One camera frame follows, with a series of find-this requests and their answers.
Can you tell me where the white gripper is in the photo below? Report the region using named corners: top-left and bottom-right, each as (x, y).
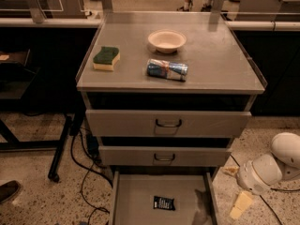
top-left (221, 153), bottom-right (283, 219)

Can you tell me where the dark blue rxbar wrapper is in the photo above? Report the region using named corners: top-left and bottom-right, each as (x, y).
top-left (154, 196), bottom-right (175, 211)

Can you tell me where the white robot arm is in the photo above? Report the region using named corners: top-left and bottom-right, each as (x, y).
top-left (221, 132), bottom-right (300, 220)

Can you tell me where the bottom grey open drawer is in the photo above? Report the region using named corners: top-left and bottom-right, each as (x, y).
top-left (109, 172), bottom-right (220, 225)

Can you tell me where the grey metal drawer cabinet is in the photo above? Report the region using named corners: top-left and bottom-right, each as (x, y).
top-left (75, 10), bottom-right (268, 176)

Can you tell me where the middle grey drawer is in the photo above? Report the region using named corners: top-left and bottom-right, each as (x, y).
top-left (99, 146), bottom-right (231, 167)

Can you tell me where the top grey drawer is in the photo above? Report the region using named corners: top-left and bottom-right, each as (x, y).
top-left (86, 110), bottom-right (251, 138)

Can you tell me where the blue silver energy drink can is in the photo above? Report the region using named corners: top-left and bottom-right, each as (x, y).
top-left (146, 59), bottom-right (188, 82)

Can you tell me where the cream paper bowl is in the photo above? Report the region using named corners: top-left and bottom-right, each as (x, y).
top-left (148, 29), bottom-right (187, 53)

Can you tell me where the green yellow sponge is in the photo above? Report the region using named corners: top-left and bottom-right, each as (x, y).
top-left (93, 46), bottom-right (120, 71)

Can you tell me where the dark shoe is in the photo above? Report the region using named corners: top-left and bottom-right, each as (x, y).
top-left (0, 180), bottom-right (21, 203)

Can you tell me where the black cable right floor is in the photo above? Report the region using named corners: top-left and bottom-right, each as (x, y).
top-left (230, 155), bottom-right (300, 225)

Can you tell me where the black cable floor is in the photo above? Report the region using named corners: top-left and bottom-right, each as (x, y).
top-left (230, 155), bottom-right (300, 225)
top-left (69, 128), bottom-right (113, 225)

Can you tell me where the black cable left floor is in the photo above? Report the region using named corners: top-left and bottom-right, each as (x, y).
top-left (69, 128), bottom-right (113, 225)

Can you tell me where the black table frame left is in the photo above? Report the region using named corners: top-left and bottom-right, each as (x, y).
top-left (0, 50), bottom-right (71, 182)

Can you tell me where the white horizontal rail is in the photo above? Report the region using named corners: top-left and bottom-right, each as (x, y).
top-left (0, 18), bottom-right (300, 32)

